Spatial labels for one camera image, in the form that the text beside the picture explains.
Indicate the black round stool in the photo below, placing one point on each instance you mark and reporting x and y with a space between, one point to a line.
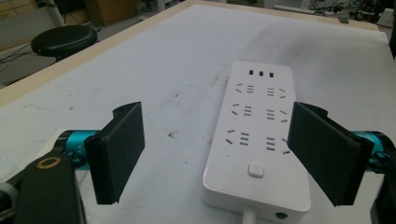
63 41

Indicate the white power strip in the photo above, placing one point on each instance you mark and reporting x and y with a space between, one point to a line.
256 140

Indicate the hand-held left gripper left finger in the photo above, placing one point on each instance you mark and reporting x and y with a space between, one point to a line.
116 152

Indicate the white metal stand pole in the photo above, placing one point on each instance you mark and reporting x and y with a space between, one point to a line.
55 12

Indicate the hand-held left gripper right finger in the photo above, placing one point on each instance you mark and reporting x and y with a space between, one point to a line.
327 149

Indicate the brown cardboard box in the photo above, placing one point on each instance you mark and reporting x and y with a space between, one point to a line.
111 11

